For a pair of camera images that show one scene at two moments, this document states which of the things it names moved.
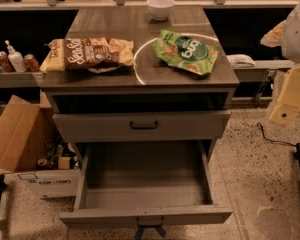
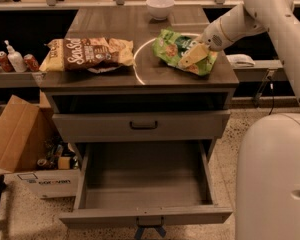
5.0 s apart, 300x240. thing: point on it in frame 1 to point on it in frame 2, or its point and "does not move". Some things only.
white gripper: [297, 37] to [212, 37]
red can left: [4, 61] does not move
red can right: [31, 64] does not move
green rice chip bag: [188, 52] does not move
